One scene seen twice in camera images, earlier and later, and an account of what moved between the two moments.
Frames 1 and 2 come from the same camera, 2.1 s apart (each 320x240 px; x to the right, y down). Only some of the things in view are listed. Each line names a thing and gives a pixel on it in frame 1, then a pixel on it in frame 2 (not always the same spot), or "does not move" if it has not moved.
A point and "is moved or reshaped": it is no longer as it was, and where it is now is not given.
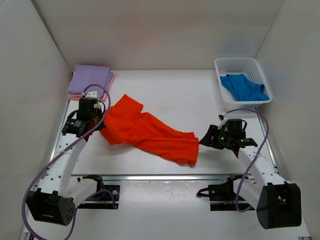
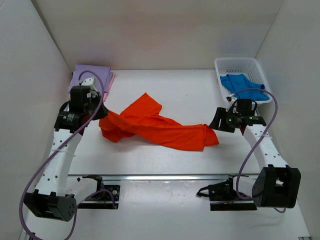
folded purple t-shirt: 83,75 does not move
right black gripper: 212,133 to 218,123
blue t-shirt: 244,90 does not move
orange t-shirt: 124,125 is moved or reshaped
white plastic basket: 251,68 does not move
